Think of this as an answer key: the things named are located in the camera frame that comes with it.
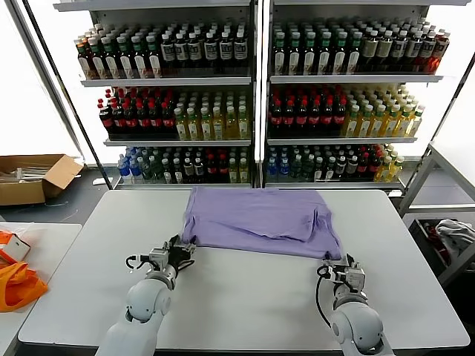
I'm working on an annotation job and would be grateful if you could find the grey metal cart frame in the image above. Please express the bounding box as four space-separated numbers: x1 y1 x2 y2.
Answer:
399 140 475 287

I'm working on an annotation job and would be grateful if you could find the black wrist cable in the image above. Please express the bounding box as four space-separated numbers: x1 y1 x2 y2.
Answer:
125 254 151 274
315 266 335 329

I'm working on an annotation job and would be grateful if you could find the bundle of white strips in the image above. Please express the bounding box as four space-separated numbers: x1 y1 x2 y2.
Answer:
0 165 51 183

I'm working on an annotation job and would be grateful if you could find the white side table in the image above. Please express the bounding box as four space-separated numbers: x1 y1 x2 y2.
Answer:
0 222 83 356

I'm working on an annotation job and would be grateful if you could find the black window frame pole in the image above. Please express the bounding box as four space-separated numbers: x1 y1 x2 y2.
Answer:
402 50 475 197
22 0 114 190

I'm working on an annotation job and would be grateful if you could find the black storage bin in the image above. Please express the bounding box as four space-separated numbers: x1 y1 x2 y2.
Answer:
410 217 452 276

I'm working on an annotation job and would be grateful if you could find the open cardboard box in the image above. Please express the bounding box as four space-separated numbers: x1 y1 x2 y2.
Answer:
0 154 85 207

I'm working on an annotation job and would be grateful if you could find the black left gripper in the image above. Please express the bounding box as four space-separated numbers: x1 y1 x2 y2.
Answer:
166 234 198 268

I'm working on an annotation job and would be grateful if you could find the grey window frame pillar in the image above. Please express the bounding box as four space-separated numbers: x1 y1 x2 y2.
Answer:
6 0 87 164

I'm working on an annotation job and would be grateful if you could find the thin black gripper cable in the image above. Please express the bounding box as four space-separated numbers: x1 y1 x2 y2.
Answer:
174 258 197 277

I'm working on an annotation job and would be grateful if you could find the grey crumpled cloth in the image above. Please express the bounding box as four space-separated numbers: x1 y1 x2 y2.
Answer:
434 218 475 260

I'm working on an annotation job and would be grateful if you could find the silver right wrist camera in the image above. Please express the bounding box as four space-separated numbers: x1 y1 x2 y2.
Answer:
343 263 367 289

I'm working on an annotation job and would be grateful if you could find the orange fabric bag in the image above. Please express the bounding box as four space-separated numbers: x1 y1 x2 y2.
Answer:
0 261 49 313

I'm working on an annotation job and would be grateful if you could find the red tea bottle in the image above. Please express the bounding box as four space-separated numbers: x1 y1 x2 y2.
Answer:
430 31 451 74
76 38 93 79

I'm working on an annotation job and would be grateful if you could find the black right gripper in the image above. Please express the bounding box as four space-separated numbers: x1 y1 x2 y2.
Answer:
321 252 356 285

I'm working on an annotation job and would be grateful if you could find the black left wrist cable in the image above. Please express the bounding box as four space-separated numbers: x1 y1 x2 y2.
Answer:
125 254 151 274

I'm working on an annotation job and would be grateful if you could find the beige label dark bottle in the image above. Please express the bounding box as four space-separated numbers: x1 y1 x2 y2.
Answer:
361 30 379 73
376 30 393 73

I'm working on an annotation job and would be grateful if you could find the grey metal shelving unit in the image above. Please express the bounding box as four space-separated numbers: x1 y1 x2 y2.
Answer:
51 0 261 191
259 0 474 197

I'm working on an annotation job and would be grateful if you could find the green label tea bottle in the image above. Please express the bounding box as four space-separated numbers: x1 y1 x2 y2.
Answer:
116 36 134 79
145 35 162 79
332 30 348 74
317 31 333 75
287 32 302 75
302 31 317 75
272 32 287 75
131 35 148 79
347 30 363 74
102 36 119 79
88 36 106 79

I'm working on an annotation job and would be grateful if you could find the black-white label dark bottle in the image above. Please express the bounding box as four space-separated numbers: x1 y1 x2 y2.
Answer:
391 30 408 73
187 32 203 77
174 33 189 77
405 30 423 73
233 31 249 77
419 31 437 73
160 33 176 77
203 32 219 77
218 31 234 77

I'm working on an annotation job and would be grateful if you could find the red item in bin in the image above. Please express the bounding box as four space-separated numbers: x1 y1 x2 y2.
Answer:
425 221 442 254

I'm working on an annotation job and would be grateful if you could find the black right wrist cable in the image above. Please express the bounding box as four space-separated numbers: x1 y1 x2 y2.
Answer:
315 266 335 329

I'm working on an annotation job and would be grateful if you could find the purple printed T-shirt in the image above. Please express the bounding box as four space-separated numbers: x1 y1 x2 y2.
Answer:
183 186 343 260

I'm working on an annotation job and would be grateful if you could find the small red cap cola bottle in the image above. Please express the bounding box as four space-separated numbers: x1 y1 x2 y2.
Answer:
217 154 229 184
206 154 218 184
368 152 381 182
356 152 370 182

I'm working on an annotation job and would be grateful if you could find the white and orange box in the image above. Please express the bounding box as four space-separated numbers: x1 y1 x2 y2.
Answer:
0 229 32 265

